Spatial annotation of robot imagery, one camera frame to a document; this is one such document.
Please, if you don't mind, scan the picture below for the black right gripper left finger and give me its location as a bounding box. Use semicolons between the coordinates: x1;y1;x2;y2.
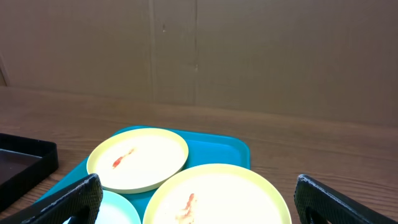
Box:
1;174;103;224

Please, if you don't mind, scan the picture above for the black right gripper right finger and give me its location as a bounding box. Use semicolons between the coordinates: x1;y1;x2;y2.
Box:
294;174;397;224

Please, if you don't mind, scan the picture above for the light blue plate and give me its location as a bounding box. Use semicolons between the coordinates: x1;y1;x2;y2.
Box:
62;190;142;224

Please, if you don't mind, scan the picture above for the yellow plate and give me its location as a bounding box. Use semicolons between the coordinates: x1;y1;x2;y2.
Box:
142;164;292;224
86;128;189;194

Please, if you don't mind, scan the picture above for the black water tray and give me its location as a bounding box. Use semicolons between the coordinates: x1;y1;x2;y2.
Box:
1;133;58;211

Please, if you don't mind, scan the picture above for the teal plastic tray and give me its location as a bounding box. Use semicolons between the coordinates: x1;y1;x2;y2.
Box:
36;125;251;224

